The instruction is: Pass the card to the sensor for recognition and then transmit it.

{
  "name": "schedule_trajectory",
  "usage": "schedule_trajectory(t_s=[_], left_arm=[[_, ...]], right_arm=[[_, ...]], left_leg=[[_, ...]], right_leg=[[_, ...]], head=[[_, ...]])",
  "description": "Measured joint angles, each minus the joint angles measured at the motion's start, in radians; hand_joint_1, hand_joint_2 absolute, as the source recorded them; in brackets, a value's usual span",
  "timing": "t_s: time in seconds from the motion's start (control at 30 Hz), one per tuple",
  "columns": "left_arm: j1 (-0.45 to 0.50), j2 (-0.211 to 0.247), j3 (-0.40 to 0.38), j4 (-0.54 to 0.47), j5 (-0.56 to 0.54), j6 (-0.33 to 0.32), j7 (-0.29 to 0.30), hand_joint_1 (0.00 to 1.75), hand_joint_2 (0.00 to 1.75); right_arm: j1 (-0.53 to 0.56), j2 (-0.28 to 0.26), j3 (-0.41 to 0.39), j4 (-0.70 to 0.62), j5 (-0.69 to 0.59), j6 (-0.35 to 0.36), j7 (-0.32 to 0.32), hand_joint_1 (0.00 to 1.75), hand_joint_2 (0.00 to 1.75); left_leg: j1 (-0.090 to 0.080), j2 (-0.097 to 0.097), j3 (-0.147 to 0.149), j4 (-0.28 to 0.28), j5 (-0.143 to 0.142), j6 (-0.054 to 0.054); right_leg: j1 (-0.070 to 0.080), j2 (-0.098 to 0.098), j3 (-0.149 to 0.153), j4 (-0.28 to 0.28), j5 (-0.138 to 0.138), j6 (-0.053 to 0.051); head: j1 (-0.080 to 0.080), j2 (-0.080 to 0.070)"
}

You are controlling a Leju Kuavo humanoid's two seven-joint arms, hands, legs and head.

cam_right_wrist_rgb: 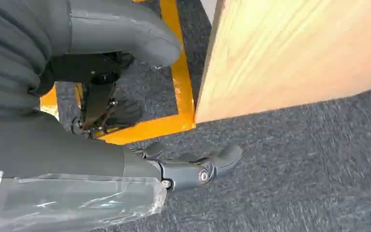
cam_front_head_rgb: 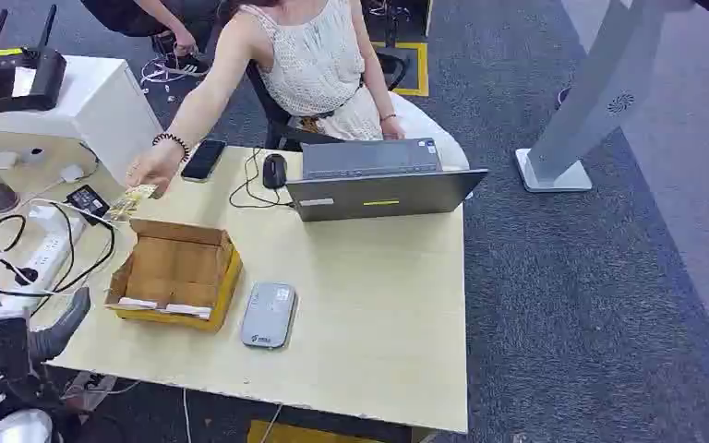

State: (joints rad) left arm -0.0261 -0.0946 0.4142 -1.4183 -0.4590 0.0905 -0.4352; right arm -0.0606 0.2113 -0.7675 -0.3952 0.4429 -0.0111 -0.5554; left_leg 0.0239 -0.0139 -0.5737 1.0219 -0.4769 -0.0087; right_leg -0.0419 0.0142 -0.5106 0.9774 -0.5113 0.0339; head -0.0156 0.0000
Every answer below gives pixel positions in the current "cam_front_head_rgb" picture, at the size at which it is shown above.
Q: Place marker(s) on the person's left hand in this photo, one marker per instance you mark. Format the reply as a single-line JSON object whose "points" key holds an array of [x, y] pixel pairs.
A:
{"points": [[392, 128]]}

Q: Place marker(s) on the person's right hand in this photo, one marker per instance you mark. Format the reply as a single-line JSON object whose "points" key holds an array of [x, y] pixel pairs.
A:
{"points": [[156, 166]]}

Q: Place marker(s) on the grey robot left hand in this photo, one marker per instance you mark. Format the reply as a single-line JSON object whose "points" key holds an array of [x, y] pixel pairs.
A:
{"points": [[1, 351]]}

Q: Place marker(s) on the gold printed card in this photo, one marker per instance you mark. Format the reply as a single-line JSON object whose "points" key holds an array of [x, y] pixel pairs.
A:
{"points": [[128, 205]]}

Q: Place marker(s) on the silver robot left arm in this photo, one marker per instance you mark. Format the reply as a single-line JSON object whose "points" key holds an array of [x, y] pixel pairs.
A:
{"points": [[21, 422]]}

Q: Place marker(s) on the black smartphone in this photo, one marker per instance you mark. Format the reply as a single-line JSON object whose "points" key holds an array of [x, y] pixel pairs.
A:
{"points": [[203, 159]]}

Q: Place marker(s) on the grey laptop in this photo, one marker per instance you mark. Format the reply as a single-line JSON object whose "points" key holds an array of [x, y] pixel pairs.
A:
{"points": [[385, 192]]}

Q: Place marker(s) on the white cabinet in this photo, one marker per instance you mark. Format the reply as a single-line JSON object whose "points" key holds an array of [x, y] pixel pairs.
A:
{"points": [[107, 116]]}

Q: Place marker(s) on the black power adapter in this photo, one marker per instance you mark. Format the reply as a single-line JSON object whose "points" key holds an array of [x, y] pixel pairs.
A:
{"points": [[88, 203]]}

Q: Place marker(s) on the black plug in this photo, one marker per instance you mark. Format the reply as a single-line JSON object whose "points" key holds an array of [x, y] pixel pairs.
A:
{"points": [[26, 276]]}

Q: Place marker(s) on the small white charger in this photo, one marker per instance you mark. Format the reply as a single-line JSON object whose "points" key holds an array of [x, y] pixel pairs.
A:
{"points": [[72, 173]]}

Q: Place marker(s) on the seated person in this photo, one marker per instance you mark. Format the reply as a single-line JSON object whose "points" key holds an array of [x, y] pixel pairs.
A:
{"points": [[315, 61]]}

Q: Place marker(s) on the brown cardboard box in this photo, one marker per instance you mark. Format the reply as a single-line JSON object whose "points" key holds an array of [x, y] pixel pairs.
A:
{"points": [[174, 275]]}

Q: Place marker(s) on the white power strip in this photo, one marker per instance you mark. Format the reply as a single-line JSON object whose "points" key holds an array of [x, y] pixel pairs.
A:
{"points": [[49, 247]]}

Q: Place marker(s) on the black office chair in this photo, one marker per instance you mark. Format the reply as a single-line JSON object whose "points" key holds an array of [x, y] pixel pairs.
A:
{"points": [[275, 116]]}

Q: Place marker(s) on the black computer mouse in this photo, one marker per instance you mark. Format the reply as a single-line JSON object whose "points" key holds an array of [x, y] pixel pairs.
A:
{"points": [[274, 170]]}

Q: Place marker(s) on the white card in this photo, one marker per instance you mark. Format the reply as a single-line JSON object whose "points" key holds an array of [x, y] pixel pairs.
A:
{"points": [[188, 310], [138, 303]]}

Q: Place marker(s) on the person in background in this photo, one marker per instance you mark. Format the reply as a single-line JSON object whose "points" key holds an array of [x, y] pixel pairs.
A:
{"points": [[146, 18]]}

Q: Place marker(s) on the black router with antennas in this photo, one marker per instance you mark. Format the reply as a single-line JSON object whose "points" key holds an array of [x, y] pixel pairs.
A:
{"points": [[15, 79]]}

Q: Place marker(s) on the grey card reader device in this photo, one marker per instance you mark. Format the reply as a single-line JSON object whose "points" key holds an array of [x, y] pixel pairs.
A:
{"points": [[268, 315]]}

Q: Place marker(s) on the white floor stand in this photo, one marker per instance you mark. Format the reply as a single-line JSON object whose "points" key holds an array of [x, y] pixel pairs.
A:
{"points": [[599, 92]]}

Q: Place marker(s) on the yellow box under desk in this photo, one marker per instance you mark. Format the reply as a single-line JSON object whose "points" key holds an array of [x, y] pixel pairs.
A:
{"points": [[293, 434]]}

